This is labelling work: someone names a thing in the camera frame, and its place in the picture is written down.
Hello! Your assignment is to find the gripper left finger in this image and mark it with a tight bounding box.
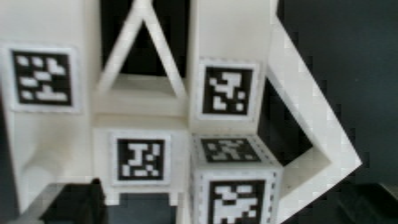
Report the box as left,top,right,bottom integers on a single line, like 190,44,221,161
16,178,112,224

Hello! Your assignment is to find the white chair back piece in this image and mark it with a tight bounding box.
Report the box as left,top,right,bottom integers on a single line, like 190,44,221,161
0,0,361,224

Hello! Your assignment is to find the white chair leg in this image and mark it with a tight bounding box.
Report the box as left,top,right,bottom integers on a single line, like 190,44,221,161
190,134,283,224

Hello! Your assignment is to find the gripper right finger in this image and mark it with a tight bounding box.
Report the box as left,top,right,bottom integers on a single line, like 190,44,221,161
338,183,398,224

